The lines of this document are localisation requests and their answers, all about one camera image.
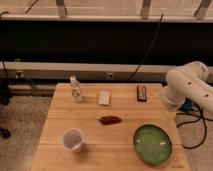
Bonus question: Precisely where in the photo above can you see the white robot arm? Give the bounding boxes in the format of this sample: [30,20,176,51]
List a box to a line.
[161,61,213,114]

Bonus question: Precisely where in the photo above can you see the clear plastic water bottle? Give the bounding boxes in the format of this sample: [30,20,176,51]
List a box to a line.
[70,76,82,102]

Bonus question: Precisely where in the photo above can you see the white rectangular sponge block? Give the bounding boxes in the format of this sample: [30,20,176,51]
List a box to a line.
[98,90,110,106]

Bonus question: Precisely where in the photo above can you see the dried red chili pepper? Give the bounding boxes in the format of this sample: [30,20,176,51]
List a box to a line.
[99,116,122,125]

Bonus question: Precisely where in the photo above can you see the dark brown chocolate bar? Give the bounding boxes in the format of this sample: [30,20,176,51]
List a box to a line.
[137,85,147,102]

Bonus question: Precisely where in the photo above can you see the green oval plate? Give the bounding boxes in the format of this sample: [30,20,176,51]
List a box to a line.
[132,124,172,165]

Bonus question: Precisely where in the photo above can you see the blue connector box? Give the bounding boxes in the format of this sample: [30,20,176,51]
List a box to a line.
[180,99,192,112]

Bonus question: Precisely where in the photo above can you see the black object on floor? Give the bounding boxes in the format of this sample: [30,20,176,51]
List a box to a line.
[0,127,11,139]

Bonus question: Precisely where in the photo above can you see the black hanging cable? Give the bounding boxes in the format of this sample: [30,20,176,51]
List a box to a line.
[126,12,165,83]

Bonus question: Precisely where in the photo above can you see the black floor cable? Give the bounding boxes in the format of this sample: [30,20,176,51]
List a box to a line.
[175,101,213,150]

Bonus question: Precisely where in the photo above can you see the grey wall rail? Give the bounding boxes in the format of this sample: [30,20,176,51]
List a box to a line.
[0,60,213,84]

